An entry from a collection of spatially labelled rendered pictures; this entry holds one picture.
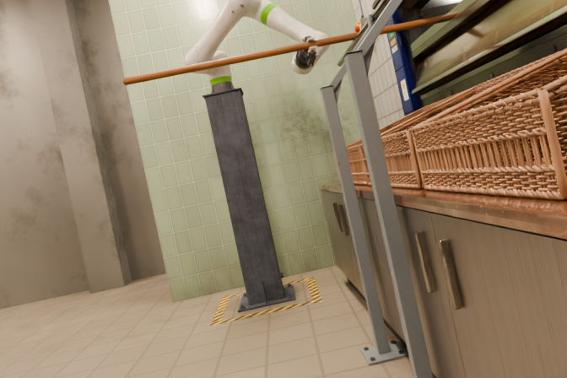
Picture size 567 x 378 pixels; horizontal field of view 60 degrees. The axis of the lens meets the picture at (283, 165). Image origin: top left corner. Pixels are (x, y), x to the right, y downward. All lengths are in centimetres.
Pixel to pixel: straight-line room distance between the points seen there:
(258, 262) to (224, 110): 86
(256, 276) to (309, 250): 67
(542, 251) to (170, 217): 286
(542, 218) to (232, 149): 222
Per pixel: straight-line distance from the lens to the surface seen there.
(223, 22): 264
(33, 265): 519
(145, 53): 350
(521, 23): 170
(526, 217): 73
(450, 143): 105
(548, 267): 73
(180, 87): 341
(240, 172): 276
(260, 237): 277
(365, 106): 126
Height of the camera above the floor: 70
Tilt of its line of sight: 1 degrees up
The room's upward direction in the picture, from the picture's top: 12 degrees counter-clockwise
